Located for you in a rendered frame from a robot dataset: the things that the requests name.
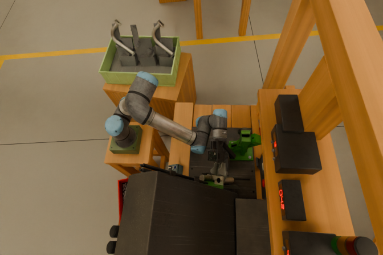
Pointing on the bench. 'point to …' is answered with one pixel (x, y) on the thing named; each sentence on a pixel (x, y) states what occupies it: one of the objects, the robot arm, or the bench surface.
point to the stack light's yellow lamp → (342, 245)
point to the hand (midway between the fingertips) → (221, 179)
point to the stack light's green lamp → (335, 245)
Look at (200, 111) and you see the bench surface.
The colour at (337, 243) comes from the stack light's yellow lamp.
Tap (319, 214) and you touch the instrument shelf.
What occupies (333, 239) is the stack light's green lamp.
